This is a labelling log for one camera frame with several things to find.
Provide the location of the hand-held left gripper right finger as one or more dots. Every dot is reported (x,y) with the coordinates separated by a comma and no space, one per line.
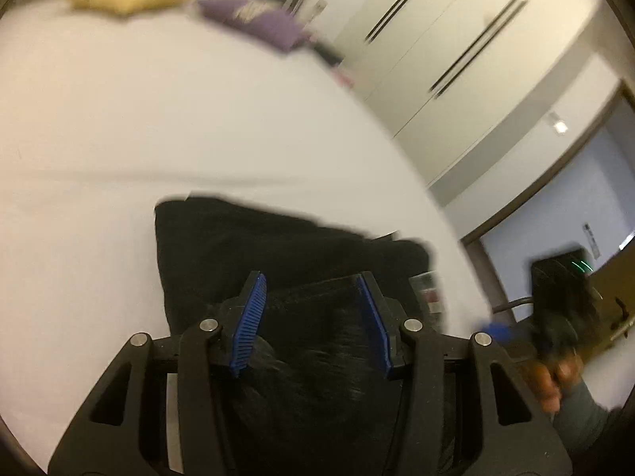
(377,327)

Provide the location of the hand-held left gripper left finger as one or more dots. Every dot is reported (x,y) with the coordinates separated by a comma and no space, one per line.
(248,325)

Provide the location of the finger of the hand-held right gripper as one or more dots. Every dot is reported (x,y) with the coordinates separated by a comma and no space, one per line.
(493,331)

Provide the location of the black pants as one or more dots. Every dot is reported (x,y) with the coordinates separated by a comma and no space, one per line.
(297,267)

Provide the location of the person's right hand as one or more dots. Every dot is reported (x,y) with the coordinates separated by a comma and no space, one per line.
(553,377)

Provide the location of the wooden door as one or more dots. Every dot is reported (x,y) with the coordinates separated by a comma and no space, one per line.
(612,297)

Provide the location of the white bed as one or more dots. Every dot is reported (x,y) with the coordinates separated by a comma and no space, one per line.
(149,134)

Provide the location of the white wardrobe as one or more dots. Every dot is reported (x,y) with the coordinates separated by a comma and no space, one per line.
(446,54)

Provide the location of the dark nightstand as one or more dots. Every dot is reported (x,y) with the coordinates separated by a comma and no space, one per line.
(327,54)

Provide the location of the purple patterned pillow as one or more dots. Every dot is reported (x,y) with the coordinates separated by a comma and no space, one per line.
(255,20)

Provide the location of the dark door frame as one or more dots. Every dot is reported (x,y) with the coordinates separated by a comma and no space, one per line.
(545,183)

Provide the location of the square wall switch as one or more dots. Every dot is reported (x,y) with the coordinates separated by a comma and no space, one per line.
(560,127)

